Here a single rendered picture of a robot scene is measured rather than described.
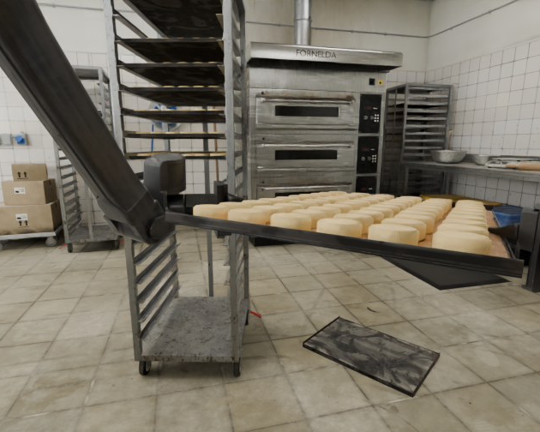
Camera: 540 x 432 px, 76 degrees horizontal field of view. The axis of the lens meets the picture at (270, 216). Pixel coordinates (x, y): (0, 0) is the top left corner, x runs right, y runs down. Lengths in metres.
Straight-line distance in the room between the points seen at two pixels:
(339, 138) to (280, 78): 0.89
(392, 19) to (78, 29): 3.89
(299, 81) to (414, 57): 2.34
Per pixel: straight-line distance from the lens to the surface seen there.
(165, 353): 1.80
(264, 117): 3.62
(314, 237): 0.37
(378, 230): 0.37
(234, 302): 1.59
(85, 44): 4.77
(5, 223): 4.51
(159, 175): 0.59
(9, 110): 4.90
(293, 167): 3.73
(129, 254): 1.63
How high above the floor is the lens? 1.10
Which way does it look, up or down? 12 degrees down
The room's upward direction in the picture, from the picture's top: straight up
